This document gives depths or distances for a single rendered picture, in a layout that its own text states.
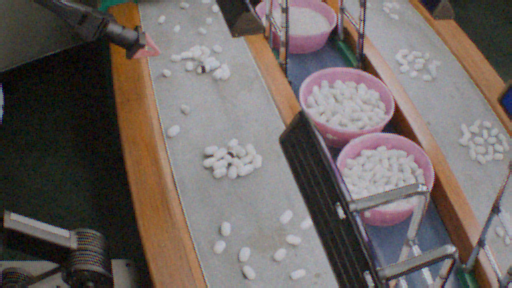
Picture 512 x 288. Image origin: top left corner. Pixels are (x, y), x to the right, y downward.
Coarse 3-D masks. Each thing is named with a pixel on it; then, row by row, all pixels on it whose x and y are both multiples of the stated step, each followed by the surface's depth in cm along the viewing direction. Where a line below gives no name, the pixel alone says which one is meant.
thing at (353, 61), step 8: (344, 0) 194; (360, 0) 178; (344, 8) 196; (360, 8) 180; (344, 16) 199; (360, 16) 182; (344, 24) 201; (352, 24) 191; (360, 24) 184; (344, 32) 204; (360, 32) 186; (336, 40) 207; (344, 40) 206; (360, 40) 188; (344, 48) 203; (360, 48) 190; (344, 56) 204; (352, 56) 200; (360, 56) 192; (352, 64) 198; (360, 64) 194
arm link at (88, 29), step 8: (32, 0) 158; (40, 0) 158; (48, 0) 158; (56, 0) 158; (64, 0) 159; (48, 8) 159; (56, 8) 159; (64, 8) 159; (72, 8) 159; (80, 8) 160; (88, 8) 163; (64, 16) 160; (72, 16) 160; (80, 16) 160; (88, 16) 161; (96, 16) 161; (72, 24) 161; (80, 24) 163; (88, 24) 161; (96, 24) 162; (80, 32) 162; (88, 32) 162
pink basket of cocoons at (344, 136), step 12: (324, 72) 185; (336, 72) 186; (348, 72) 186; (360, 72) 185; (312, 84) 184; (372, 84) 185; (384, 84) 181; (300, 96) 177; (384, 96) 181; (312, 120) 173; (324, 132) 173; (336, 132) 170; (348, 132) 168; (360, 132) 168; (372, 132) 170; (336, 144) 175
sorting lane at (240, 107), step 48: (192, 0) 220; (240, 48) 198; (192, 96) 181; (240, 96) 181; (192, 144) 168; (240, 144) 168; (192, 192) 157; (240, 192) 157; (288, 192) 157; (240, 240) 146
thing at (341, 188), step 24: (288, 144) 120; (312, 144) 115; (312, 168) 113; (336, 168) 116; (312, 192) 112; (336, 192) 106; (312, 216) 110; (336, 216) 105; (336, 240) 103; (360, 240) 99; (336, 264) 101; (360, 264) 97
